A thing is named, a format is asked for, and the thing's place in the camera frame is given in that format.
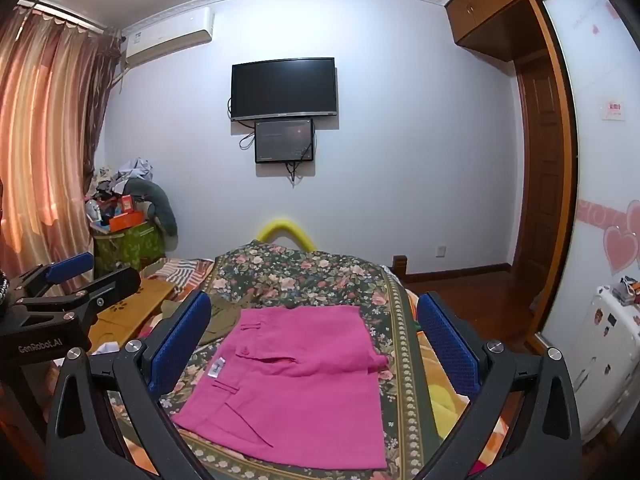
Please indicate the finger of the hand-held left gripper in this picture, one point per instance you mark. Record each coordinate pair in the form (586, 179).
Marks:
(107, 287)
(67, 266)

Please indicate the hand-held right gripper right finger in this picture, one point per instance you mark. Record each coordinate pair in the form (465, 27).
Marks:
(447, 345)

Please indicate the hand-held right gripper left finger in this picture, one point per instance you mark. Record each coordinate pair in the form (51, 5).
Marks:
(180, 345)

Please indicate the pink pants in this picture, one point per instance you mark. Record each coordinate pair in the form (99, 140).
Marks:
(300, 385)

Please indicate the green fabric storage box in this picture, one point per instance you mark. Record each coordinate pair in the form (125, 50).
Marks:
(130, 247)

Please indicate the olive green garment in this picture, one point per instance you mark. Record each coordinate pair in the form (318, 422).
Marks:
(220, 320)

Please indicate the orange yellow quilt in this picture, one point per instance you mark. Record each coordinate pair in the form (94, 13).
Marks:
(442, 402)

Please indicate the crumpled white paper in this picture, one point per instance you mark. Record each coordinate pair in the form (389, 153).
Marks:
(105, 349)

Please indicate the orange box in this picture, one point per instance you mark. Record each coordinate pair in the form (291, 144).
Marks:
(127, 220)

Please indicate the striped bedsheet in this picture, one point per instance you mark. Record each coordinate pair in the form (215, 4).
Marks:
(180, 270)

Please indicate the grey plush pillow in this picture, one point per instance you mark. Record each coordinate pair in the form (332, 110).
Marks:
(162, 205)

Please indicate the pile of clothes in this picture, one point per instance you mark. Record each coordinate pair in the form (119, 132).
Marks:
(132, 170)

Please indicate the pink striped curtain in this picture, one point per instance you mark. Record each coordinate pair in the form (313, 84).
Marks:
(45, 135)

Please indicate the dark floral blanket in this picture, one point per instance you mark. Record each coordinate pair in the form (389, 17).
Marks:
(310, 275)

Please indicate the yellow foam tube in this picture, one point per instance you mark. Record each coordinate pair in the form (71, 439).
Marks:
(272, 225)

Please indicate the brown wooden door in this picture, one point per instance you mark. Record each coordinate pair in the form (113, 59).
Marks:
(542, 185)

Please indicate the white heart-print wardrobe door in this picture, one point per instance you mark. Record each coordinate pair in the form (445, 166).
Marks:
(595, 160)

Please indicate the white air conditioner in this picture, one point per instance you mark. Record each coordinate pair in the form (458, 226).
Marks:
(170, 35)

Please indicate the wooden overhead cabinet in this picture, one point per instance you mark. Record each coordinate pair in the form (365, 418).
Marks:
(490, 5)

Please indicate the wooden bed post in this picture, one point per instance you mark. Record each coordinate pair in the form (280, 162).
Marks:
(399, 265)

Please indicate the white wall socket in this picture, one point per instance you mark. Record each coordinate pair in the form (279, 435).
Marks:
(440, 251)

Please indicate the small black wall monitor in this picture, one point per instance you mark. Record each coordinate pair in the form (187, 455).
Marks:
(282, 140)

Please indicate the black wall television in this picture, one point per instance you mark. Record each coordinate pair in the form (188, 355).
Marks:
(282, 87)

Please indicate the white wall notice card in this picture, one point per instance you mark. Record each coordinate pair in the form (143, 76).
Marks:
(613, 111)

